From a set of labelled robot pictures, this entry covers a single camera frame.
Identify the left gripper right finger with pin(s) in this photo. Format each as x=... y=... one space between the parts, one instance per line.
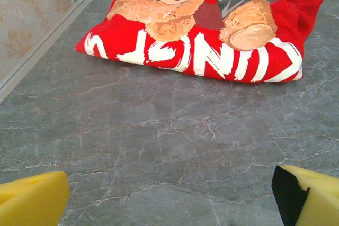
x=312 y=199

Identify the red bear print t-shirt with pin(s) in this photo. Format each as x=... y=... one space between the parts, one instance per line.
x=201 y=56

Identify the aluminium table side rail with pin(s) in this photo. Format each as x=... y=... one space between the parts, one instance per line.
x=39 y=51

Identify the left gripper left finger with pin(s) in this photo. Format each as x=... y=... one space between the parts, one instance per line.
x=31 y=199

